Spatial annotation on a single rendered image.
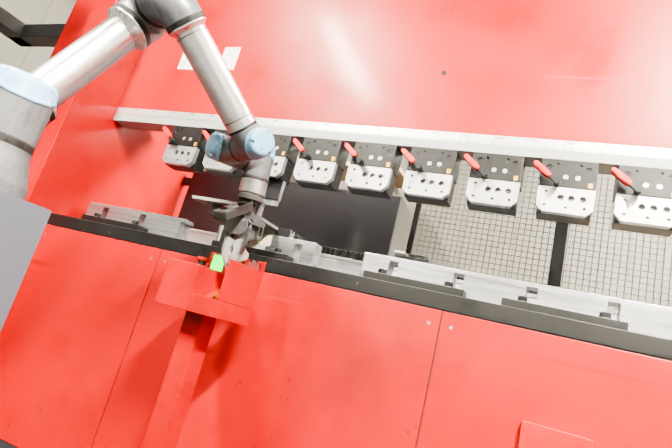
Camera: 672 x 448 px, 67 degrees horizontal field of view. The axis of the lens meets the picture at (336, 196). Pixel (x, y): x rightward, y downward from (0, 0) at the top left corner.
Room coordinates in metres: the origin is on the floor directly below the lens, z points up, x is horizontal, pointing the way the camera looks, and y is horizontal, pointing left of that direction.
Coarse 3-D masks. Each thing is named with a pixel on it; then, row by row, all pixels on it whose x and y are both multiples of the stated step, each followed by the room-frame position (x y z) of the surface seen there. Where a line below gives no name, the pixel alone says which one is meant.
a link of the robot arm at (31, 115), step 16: (0, 64) 0.88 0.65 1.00; (0, 80) 0.86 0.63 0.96; (16, 80) 0.87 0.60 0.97; (32, 80) 0.88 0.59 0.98; (0, 96) 0.86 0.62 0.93; (16, 96) 0.87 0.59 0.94; (32, 96) 0.88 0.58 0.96; (48, 96) 0.91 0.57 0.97; (0, 112) 0.87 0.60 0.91; (16, 112) 0.88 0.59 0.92; (32, 112) 0.89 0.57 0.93; (48, 112) 0.93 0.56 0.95; (0, 128) 0.87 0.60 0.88; (16, 128) 0.88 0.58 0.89; (32, 128) 0.91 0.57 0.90; (32, 144) 0.92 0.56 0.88
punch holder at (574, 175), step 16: (544, 160) 1.38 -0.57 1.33; (560, 160) 1.36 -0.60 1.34; (544, 176) 1.38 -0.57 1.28; (560, 176) 1.36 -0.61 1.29; (576, 176) 1.34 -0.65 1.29; (592, 176) 1.32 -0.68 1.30; (544, 192) 1.37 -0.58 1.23; (560, 192) 1.35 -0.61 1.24; (576, 192) 1.34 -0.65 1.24; (592, 192) 1.32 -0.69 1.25; (544, 208) 1.37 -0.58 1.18; (560, 208) 1.35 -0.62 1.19; (576, 208) 1.33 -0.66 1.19; (592, 208) 1.32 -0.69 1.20; (576, 224) 1.41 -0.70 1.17
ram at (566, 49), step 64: (256, 0) 1.90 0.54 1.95; (320, 0) 1.77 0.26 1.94; (384, 0) 1.65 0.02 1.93; (448, 0) 1.55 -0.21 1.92; (512, 0) 1.46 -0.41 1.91; (576, 0) 1.37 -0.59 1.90; (640, 0) 1.30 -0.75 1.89; (256, 64) 1.86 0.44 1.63; (320, 64) 1.73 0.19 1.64; (384, 64) 1.63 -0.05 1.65; (448, 64) 1.53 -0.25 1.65; (512, 64) 1.44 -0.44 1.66; (576, 64) 1.36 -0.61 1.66; (640, 64) 1.29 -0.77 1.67; (448, 128) 1.51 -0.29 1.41; (512, 128) 1.43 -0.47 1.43; (576, 128) 1.35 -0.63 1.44; (640, 128) 1.28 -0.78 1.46
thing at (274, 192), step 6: (270, 180) 1.80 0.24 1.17; (276, 180) 1.78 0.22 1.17; (270, 186) 1.79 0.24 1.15; (276, 186) 1.78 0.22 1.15; (282, 186) 1.78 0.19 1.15; (270, 192) 1.79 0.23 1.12; (276, 192) 1.78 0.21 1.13; (282, 192) 1.79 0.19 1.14; (264, 198) 1.80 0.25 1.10; (270, 198) 1.79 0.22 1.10; (276, 198) 1.78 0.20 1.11; (270, 204) 1.79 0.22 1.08; (276, 204) 1.78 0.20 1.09
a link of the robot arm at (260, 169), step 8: (272, 152) 1.36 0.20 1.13; (256, 160) 1.33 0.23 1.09; (264, 160) 1.35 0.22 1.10; (272, 160) 1.37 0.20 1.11; (248, 168) 1.34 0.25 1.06; (256, 168) 1.35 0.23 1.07; (264, 168) 1.35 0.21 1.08; (248, 176) 1.35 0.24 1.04; (256, 176) 1.35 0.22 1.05; (264, 176) 1.36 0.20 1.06
